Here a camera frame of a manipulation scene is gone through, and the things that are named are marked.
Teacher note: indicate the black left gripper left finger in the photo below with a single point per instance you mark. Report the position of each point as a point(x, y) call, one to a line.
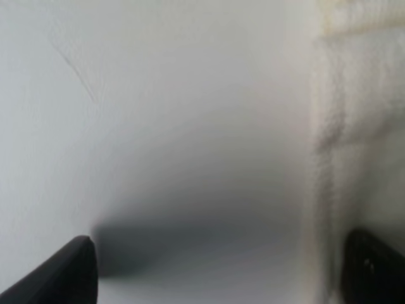
point(69, 276)

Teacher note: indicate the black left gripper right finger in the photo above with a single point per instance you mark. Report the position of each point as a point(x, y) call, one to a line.
point(372, 271)

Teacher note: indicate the cream white towel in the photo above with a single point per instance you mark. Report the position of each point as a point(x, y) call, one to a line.
point(356, 167)

